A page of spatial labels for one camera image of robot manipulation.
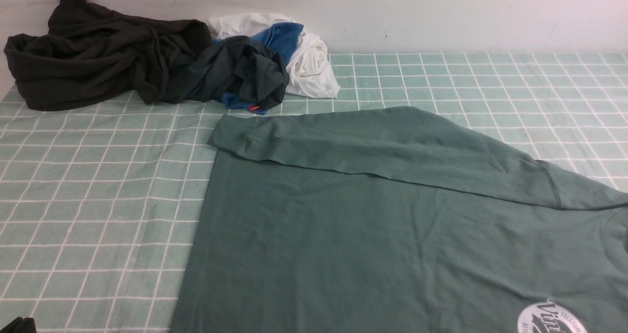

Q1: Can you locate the green long-sleeved shirt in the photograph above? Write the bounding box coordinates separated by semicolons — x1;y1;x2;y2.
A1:
170;107;628;333

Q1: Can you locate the white crumpled garment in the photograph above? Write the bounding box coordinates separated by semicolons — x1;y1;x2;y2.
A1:
207;13;340;99

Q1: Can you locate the dark teal crumpled garment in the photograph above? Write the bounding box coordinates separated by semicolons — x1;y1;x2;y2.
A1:
159;36;289;113

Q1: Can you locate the blue crumpled garment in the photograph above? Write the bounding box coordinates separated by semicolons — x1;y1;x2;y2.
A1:
213;23;304;115

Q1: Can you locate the green checkered tablecloth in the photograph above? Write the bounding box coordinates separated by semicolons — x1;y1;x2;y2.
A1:
0;52;628;333

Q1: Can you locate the dark olive crumpled garment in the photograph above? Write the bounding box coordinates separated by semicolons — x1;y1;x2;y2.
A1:
4;0;212;111

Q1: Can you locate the dark object at corner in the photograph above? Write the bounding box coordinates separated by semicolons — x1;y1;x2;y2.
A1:
0;317;37;333

